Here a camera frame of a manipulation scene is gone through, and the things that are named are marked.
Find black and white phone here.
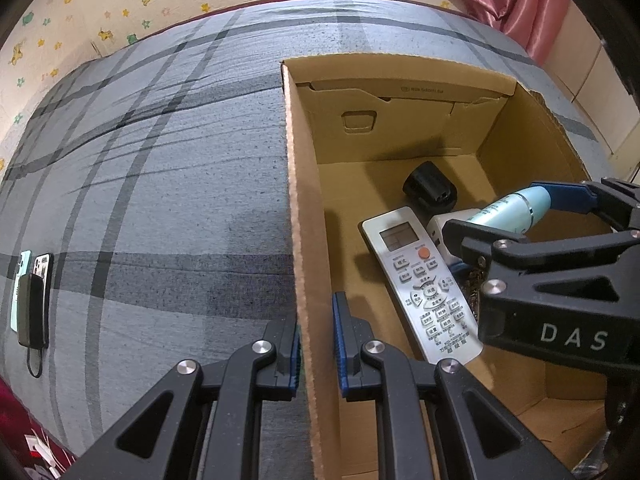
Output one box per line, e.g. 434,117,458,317
31,252,54,282

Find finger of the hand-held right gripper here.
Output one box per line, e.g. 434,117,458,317
530,177,640,232
442,217,640,313

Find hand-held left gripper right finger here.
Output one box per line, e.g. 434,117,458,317
331,291,576,480

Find black cable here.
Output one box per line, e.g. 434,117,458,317
26,345,46,379

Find black power adapter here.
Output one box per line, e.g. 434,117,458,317
402,161,458,212

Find black power bank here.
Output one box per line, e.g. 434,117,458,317
17,273,50,348

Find brown cardboard box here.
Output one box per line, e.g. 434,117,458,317
280,52,628,480

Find dark red cloth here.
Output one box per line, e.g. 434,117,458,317
0,377,78,480

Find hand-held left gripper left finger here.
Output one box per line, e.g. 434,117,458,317
65,317,301,480

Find white plugs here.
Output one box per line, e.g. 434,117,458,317
27,435,61,478

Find keychain with carabiner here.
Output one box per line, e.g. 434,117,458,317
461,265,488,322

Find cream wardrobe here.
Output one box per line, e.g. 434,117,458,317
542,0,640,186

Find teal tube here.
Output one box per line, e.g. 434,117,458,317
467,186,552,234

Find teal phone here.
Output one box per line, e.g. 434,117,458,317
10,250,32,333

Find white remote control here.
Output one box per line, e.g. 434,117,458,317
361,206,485,366

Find white charger block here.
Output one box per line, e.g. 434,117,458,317
427,208,482,267

